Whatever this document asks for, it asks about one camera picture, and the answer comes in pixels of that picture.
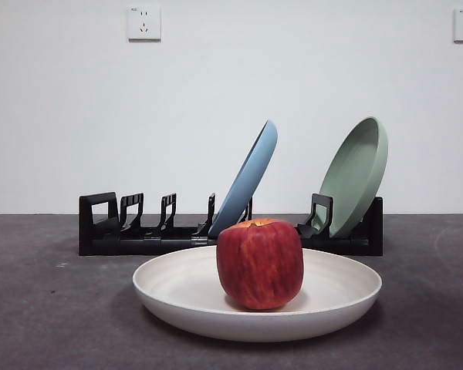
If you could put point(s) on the red yellow apple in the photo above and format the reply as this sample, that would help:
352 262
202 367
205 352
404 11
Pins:
258 266

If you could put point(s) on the pale yellow plate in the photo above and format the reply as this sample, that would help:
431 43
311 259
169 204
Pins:
177 293

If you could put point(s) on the blue plate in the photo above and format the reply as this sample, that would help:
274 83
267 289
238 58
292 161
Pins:
251 173

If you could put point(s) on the green plate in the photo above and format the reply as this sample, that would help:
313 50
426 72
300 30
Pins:
351 173

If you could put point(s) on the black plate rack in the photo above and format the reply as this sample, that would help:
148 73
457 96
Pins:
100 246

